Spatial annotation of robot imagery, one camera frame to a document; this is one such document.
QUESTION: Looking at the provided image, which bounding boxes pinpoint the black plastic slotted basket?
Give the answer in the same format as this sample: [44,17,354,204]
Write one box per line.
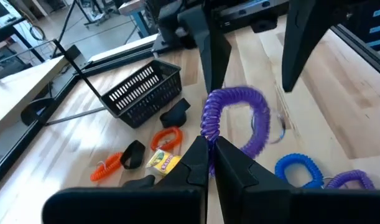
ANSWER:
[99,58,183,129]

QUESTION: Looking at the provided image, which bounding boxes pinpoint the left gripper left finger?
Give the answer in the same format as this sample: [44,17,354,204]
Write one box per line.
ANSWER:
[154,135,209,190]

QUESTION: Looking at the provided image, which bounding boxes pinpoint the orange coil wrist keychain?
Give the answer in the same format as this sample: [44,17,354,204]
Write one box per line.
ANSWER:
[150,126,183,152]
[90,151,124,182]

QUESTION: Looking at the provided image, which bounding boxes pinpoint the wooden shelf riser black legs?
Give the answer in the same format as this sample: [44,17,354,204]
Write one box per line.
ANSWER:
[0,39,108,139]

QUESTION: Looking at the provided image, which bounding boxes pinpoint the purple coil wrist keychain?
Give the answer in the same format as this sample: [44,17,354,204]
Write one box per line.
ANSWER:
[325,169,376,190]
[199,86,287,178]

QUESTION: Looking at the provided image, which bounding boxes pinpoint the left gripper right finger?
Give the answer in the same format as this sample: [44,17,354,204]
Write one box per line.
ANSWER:
[214,136,295,192]

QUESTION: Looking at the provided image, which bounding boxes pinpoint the blue-legged workbench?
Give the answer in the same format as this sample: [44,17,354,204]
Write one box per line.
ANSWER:
[118,0,153,40]

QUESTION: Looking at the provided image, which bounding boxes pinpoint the yellow green crayon box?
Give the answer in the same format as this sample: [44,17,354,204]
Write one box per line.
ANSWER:
[145,148,183,177]

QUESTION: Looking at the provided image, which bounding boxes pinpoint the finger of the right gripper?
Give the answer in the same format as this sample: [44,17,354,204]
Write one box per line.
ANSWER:
[282,0,346,93]
[177,4,233,93]

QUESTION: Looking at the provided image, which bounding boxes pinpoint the blue coil wrist keychain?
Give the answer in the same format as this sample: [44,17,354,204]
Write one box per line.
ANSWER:
[274,152,325,190]

